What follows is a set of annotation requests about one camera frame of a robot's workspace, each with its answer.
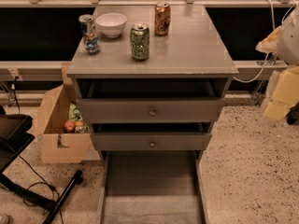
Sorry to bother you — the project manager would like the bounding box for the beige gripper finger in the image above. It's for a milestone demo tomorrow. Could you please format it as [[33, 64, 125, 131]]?
[[260, 66, 299, 126]]

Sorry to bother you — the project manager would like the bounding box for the orange soda can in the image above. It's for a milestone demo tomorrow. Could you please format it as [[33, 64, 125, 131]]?
[[154, 2, 171, 35]]

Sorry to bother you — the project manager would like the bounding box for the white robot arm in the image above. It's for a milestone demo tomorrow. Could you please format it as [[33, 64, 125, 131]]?
[[256, 7, 299, 125]]

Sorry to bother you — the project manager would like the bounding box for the grey top drawer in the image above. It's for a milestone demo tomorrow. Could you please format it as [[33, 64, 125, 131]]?
[[78, 78, 224, 123]]

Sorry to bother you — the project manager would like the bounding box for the grey wooden drawer cabinet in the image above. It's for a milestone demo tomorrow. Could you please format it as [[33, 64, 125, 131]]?
[[65, 5, 239, 161]]

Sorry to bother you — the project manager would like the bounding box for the green soda can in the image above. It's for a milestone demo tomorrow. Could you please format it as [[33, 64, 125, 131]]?
[[130, 22, 150, 61]]

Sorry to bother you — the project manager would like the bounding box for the grey open bottom drawer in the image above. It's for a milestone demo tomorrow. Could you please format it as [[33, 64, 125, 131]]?
[[96, 151, 210, 224]]

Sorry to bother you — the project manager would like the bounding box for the grey middle drawer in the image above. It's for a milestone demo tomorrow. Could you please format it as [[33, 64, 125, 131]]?
[[92, 123, 211, 151]]

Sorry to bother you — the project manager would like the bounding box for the silver blue slim can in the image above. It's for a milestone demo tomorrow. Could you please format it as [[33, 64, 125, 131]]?
[[78, 14, 100, 54]]

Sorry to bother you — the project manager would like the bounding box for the white ceramic bowl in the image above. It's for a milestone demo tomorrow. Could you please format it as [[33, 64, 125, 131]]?
[[95, 13, 127, 38]]

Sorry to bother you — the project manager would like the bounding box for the orange fruit in box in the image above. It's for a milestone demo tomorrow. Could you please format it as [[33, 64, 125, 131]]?
[[75, 120, 84, 127]]

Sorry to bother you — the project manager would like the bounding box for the green snack bag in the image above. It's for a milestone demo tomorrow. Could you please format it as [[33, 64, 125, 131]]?
[[68, 104, 81, 122]]

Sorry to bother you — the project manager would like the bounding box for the red apple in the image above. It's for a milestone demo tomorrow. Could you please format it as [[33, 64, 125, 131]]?
[[64, 120, 76, 133]]

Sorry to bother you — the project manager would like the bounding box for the cardboard box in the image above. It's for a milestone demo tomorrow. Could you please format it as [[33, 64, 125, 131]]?
[[33, 63, 92, 163]]

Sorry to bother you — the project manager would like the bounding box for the black stand with legs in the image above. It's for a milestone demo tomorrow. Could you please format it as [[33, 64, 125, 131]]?
[[0, 105, 84, 224]]

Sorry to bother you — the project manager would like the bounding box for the white cable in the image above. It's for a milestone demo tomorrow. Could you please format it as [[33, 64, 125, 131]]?
[[233, 0, 299, 84]]

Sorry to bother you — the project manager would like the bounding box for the black floor cable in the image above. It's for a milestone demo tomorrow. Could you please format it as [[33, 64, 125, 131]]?
[[10, 76, 64, 224]]

